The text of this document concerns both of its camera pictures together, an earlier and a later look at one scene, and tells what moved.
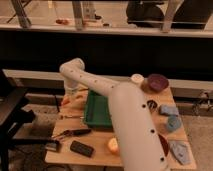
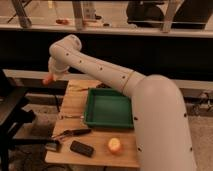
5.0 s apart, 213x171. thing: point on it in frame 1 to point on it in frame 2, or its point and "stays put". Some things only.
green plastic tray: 96,111 stays put
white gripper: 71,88 to 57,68
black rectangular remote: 81,148 stays put
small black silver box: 53,146 stays put
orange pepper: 66,101 to 48,79
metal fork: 70,116 stays put
